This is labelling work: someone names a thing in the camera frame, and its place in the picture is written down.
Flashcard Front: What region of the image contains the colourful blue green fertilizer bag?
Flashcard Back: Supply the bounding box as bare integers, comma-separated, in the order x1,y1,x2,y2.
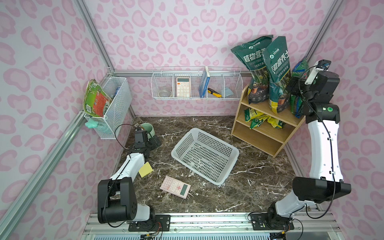
288,57,310,119

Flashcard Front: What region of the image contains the dark green soil bag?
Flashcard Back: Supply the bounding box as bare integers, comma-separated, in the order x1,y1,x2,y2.
231,35,273,104
263,36,291,114

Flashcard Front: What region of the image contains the small yellow green bag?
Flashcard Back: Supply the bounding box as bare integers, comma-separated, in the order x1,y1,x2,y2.
267,117,286,129
244,108,264,123
250,115,270,129

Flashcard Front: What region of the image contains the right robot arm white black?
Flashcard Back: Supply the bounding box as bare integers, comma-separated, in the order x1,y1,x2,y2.
266,71,352,229

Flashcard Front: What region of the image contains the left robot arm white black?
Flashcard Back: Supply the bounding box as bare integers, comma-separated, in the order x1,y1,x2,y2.
97,129,155,228

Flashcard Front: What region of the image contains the wooden shelf unit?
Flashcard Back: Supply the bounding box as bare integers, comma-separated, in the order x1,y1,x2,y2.
231,87,306,158

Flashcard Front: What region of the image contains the green red snack bag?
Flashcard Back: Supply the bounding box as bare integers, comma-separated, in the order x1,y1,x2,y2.
83,79,113,118

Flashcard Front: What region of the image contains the mint green pencil cup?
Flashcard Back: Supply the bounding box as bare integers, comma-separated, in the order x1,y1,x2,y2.
140,123,156,145

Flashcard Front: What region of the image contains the yellow sticky note pad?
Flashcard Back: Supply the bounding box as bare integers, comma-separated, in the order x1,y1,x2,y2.
139,162,154,178

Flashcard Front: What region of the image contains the white mesh side basket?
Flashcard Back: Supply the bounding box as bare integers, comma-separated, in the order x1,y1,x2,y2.
84,77,133,140

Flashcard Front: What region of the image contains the pink calculator on floor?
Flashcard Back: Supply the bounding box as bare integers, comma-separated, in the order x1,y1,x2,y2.
160,176,191,199

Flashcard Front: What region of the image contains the clear glass bowl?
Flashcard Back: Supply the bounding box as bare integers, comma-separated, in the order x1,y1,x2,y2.
158,87,173,98

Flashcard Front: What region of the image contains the mint green star hook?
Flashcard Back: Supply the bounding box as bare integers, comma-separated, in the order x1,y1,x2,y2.
85,118,98,129

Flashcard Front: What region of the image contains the white plastic basket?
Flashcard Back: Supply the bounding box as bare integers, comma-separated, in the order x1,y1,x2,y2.
171,128,240,186

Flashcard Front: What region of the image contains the light blue cup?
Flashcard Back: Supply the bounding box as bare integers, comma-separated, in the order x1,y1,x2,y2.
224,87,234,98

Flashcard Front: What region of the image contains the pink calculator in basket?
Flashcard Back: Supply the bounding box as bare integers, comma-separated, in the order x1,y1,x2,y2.
176,77,191,98

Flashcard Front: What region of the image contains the yellow utility knife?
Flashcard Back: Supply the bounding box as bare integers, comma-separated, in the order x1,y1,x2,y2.
208,88,222,98

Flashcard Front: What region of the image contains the blue book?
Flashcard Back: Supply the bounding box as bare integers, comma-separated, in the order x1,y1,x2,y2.
199,66,211,98

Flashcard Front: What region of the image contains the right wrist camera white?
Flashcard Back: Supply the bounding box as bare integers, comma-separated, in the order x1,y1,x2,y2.
305,60,332,85

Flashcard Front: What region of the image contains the white wire wall basket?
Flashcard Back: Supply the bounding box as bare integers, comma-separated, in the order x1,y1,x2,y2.
151,67,243,101

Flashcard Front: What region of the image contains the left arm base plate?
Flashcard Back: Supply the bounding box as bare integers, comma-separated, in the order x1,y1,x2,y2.
129,214,171,232

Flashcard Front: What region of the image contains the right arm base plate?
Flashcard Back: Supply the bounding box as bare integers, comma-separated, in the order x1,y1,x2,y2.
247,213,295,231

